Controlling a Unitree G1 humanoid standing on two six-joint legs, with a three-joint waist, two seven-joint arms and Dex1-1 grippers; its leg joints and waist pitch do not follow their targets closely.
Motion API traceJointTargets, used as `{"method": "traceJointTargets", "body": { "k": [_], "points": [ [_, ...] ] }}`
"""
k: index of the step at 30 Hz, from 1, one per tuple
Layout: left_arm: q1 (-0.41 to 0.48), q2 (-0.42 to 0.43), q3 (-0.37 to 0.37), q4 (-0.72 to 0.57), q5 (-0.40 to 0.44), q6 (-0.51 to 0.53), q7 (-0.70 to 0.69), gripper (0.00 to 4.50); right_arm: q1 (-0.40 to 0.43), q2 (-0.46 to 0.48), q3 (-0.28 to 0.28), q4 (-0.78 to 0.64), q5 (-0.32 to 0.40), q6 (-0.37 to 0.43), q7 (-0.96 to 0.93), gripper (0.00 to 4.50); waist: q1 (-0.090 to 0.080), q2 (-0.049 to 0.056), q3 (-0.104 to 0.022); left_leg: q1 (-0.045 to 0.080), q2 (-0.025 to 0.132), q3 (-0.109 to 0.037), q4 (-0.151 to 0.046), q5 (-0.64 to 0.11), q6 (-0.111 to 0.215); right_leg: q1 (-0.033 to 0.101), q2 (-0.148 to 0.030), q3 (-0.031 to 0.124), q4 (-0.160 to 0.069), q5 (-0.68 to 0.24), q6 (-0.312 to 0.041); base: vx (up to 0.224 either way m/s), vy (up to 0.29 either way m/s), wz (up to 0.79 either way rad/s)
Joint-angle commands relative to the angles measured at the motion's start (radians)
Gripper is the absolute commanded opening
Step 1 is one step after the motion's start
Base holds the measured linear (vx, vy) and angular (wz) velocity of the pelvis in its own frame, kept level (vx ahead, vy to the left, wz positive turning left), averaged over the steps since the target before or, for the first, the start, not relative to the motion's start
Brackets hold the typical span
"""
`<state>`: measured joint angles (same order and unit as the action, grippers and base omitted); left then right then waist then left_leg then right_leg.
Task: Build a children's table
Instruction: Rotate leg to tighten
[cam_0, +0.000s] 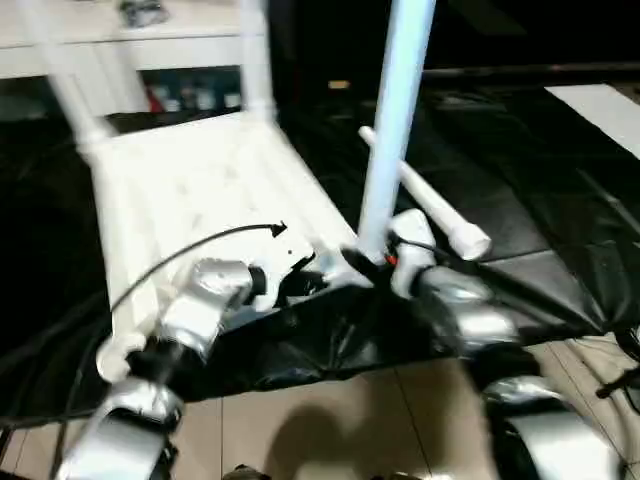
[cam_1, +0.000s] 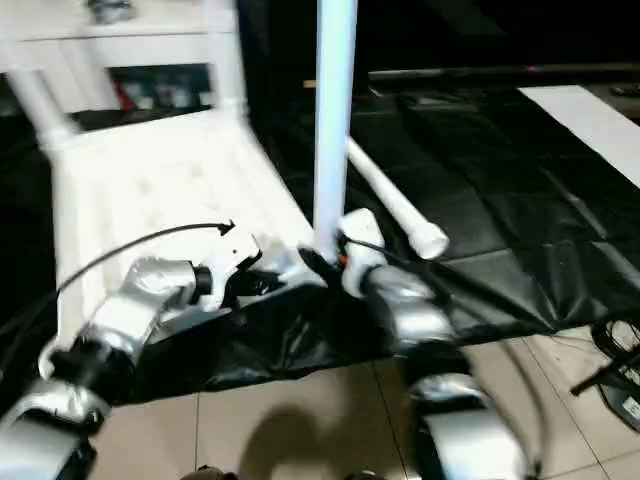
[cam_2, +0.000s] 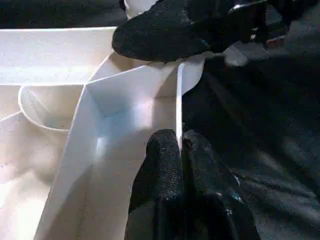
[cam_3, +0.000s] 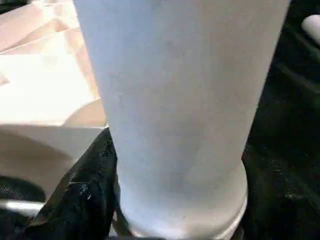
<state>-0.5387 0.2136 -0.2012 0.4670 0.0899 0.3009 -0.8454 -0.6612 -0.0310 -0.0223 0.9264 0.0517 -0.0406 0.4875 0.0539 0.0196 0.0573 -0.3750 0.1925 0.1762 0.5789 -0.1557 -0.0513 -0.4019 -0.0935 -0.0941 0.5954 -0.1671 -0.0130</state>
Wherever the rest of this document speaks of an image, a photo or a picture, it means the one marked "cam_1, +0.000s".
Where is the black mat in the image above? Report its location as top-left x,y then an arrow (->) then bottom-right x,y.
0,85 -> 640,401

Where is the black floor cable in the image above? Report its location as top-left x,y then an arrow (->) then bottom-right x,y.
590,320 -> 640,373

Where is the dark glass bowl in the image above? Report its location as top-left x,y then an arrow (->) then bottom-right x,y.
88,0 -> 136,23

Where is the white plastic table leg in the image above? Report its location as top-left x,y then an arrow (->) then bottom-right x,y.
205,0 -> 249,116
345,135 -> 451,261
0,65 -> 76,149
312,0 -> 359,263

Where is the white cabinet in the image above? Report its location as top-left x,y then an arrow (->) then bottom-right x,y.
0,0 -> 241,111

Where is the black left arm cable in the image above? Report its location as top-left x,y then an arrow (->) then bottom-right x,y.
0,221 -> 236,341

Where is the white flat board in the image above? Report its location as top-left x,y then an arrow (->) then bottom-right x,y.
518,85 -> 640,191

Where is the white plastic table top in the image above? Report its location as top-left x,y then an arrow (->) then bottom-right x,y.
38,105 -> 326,381

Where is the black power adapter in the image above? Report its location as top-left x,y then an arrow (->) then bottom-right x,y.
598,375 -> 640,433

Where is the large black furniture piece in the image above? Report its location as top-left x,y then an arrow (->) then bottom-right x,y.
240,0 -> 640,91

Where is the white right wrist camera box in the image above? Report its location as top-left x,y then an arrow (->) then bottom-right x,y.
335,208 -> 389,296

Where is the black robot left foot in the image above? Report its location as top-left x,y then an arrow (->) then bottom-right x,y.
180,465 -> 236,480

